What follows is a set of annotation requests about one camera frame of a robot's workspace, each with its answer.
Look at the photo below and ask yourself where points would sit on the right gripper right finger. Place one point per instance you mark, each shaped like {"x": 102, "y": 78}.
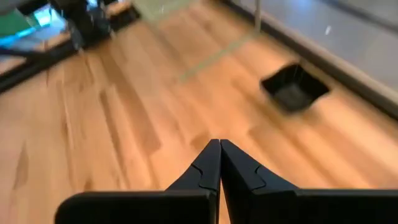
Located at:
{"x": 248, "y": 193}

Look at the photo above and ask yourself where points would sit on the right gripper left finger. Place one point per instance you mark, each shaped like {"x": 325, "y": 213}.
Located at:
{"x": 202, "y": 177}

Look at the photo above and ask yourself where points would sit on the black wavy square plate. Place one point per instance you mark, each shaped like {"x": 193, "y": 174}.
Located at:
{"x": 292, "y": 90}

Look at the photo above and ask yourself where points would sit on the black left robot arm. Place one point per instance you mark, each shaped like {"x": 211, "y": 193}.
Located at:
{"x": 87, "y": 21}

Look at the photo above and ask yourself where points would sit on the green perforated metal rack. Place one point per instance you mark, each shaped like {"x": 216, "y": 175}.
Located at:
{"x": 161, "y": 7}

